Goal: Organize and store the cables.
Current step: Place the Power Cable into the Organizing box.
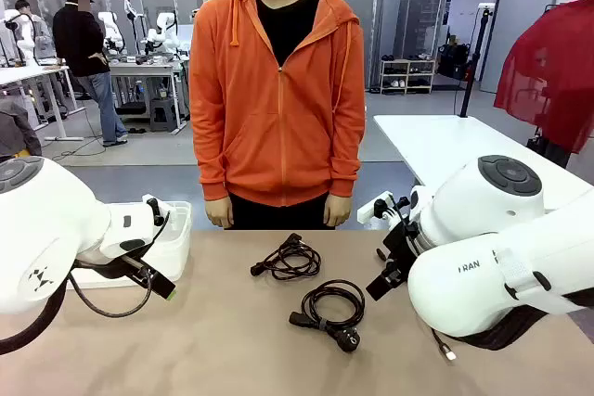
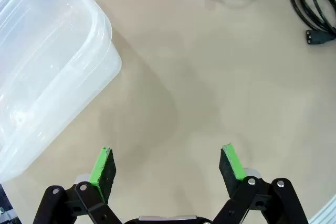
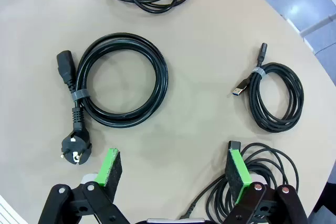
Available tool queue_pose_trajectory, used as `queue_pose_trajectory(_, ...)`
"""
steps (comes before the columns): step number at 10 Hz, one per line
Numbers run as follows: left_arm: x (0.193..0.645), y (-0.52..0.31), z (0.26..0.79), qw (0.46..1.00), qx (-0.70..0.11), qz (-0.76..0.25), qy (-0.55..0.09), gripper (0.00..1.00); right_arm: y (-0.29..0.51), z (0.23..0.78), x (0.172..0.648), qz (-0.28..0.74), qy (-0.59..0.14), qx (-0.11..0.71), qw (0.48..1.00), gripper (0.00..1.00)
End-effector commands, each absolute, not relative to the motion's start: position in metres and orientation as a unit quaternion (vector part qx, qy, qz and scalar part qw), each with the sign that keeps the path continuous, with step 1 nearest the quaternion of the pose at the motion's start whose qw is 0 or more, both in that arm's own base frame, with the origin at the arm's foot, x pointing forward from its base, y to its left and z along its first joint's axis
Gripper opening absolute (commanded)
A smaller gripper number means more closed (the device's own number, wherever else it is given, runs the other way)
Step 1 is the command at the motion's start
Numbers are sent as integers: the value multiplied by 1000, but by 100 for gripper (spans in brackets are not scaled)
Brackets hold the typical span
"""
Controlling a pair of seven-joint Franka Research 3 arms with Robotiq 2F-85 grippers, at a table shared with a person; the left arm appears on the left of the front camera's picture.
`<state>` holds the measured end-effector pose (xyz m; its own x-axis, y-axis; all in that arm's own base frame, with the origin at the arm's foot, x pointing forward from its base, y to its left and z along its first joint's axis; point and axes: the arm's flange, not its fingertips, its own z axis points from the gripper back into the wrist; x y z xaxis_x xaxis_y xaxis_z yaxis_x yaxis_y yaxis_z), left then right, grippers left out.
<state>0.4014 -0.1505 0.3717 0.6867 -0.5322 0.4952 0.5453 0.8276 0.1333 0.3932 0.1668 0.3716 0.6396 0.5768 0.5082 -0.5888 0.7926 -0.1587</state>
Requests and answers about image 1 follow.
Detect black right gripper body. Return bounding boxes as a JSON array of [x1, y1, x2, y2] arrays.
[[380, 218, 421, 288]]

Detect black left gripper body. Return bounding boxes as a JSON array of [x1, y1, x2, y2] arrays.
[[75, 254, 149, 283]]

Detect thin black power cable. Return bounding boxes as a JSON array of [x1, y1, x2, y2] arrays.
[[250, 232, 323, 282]]

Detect orange sleeved right forearm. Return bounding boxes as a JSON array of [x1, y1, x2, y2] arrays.
[[196, 126, 234, 203]]

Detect orange sleeved left forearm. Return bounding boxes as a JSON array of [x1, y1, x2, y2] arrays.
[[328, 126, 367, 198]]

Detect person's left hand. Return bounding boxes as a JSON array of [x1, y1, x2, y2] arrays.
[[322, 193, 354, 228]]

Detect person's right hand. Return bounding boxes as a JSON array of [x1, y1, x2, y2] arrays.
[[204, 196, 235, 229]]

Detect clear plastic storage container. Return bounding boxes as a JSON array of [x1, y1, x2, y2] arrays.
[[67, 199, 193, 289]]

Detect large white table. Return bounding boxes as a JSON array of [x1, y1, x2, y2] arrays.
[[372, 113, 594, 212]]

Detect dark grey plastic stool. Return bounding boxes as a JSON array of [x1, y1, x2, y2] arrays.
[[148, 97, 180, 134]]

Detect person in orange hoodie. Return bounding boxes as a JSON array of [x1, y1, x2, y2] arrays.
[[188, 0, 368, 231]]

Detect person in grey jacket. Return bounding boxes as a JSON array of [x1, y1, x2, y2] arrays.
[[0, 97, 44, 159]]

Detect black handbag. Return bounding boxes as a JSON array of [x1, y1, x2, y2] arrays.
[[525, 125, 549, 155]]

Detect wooden shoe rack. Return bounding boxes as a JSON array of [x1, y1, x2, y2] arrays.
[[379, 57, 438, 96]]

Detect black tripod pole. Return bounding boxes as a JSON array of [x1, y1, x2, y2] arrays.
[[458, 5, 495, 120]]

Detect black equipment bag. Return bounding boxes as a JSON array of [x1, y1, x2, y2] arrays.
[[437, 43, 471, 83]]

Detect grey metal workbench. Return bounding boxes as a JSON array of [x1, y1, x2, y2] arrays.
[[108, 54, 191, 135]]

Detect white standing desk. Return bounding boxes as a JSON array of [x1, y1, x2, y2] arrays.
[[0, 63, 87, 143]]

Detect man in black sweater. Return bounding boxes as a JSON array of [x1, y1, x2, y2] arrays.
[[51, 0, 129, 148]]

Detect red sheer garment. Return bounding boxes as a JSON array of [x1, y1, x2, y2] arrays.
[[493, 0, 594, 155]]

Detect person in grey hoodie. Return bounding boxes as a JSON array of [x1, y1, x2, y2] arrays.
[[13, 0, 53, 66]]

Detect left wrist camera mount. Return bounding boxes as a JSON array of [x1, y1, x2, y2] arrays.
[[141, 193, 169, 226]]

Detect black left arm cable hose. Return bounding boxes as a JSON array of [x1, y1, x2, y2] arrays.
[[0, 209, 173, 357]]

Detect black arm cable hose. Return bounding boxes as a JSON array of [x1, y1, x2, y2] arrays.
[[0, 209, 173, 357], [456, 290, 594, 352]]

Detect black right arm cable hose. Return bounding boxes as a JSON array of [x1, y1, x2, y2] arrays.
[[456, 290, 594, 352]]

